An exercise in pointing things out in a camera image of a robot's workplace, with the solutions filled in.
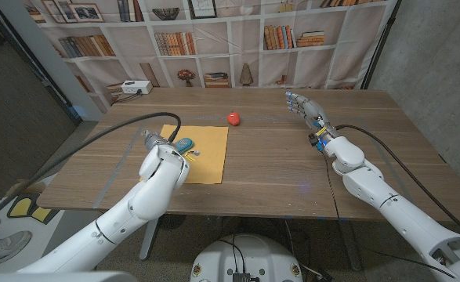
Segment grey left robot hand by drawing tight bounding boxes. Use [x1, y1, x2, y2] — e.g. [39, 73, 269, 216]
[141, 130, 201, 161]

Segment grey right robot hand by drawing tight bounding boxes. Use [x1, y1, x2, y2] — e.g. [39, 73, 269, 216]
[285, 92, 339, 144]

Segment blue flip phone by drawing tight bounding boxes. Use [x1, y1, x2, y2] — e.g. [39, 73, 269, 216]
[174, 136, 195, 154]

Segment yellow felt sheet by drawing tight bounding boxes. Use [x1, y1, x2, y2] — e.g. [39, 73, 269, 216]
[139, 124, 230, 185]

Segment printed bookshelf backdrop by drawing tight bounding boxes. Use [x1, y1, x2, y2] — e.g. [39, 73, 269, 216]
[20, 0, 401, 114]

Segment white power strip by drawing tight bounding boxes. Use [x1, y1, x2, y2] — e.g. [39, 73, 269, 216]
[120, 80, 154, 96]

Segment black backdrop stand pole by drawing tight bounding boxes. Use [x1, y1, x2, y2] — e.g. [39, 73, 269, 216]
[360, 0, 403, 90]

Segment grey table leg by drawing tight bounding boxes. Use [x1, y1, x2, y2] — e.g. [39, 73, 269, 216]
[337, 219, 364, 272]
[138, 219, 161, 262]

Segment brown cardboard box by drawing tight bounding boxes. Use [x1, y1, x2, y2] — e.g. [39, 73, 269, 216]
[4, 178, 54, 197]

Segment white robot torso base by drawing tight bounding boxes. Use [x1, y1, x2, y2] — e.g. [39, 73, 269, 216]
[189, 233, 304, 282]

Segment white panel with yellow patches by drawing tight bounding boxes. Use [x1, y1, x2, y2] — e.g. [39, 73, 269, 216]
[0, 193, 67, 251]

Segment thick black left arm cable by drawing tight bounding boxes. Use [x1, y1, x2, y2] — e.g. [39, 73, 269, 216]
[0, 111, 183, 230]

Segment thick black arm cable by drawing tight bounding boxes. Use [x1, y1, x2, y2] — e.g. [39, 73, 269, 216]
[335, 124, 460, 241]
[0, 111, 183, 230]

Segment black power strip cable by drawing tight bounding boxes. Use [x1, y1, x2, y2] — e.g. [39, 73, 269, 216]
[114, 90, 143, 104]

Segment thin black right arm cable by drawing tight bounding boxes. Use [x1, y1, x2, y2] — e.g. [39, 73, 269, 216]
[321, 151, 456, 279]

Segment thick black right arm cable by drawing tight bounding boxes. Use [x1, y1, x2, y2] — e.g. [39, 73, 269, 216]
[335, 124, 460, 241]

